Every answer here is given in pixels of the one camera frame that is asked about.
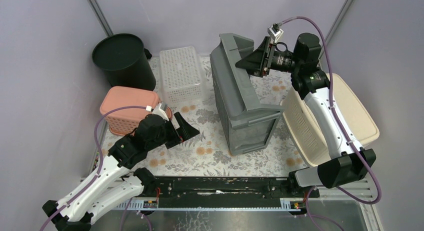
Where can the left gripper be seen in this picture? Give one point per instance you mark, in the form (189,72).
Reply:
(176,133)

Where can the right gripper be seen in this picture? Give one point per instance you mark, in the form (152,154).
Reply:
(253,63)

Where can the white perforated plastic basket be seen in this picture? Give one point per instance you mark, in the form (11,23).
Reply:
(182,77)

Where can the grey plastic crate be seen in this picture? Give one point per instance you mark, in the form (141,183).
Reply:
(247,123)

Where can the pink perforated basket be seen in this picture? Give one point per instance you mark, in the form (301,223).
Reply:
(131,105)

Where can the cream plastic tub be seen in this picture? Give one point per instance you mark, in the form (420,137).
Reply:
(306,133)

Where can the large black cylindrical container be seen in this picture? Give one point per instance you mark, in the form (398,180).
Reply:
(123,61)

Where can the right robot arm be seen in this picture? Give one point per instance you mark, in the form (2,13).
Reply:
(349,161)

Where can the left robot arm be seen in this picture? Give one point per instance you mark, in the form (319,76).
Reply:
(83,206)

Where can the floral patterned table mat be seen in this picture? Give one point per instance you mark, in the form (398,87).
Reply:
(208,154)

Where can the black cloth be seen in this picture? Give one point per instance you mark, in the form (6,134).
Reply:
(147,54)

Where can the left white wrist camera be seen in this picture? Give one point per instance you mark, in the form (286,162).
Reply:
(162,110)

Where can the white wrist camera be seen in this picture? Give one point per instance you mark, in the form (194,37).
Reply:
(162,110)
(275,32)

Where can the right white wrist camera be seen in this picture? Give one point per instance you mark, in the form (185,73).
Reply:
(275,32)

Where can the black mounting base rail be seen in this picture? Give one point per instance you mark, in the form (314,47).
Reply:
(225,193)

